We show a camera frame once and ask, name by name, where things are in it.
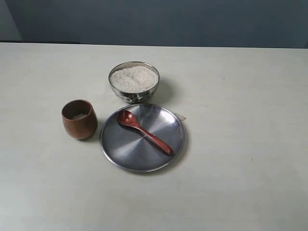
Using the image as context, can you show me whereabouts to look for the brown wooden cup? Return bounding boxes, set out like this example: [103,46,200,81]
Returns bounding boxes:
[61,99,98,140]

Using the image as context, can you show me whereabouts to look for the steel bowl of rice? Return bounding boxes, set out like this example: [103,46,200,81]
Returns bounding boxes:
[108,61,160,103]

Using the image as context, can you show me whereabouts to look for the clear tape scrap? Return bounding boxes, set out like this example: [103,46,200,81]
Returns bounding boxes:
[174,113,186,121]

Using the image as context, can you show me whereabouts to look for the dark red wooden spoon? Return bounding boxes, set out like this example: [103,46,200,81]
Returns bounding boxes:
[116,110,174,155]

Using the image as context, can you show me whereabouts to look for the round steel plate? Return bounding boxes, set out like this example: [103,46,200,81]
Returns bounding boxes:
[100,103,185,173]

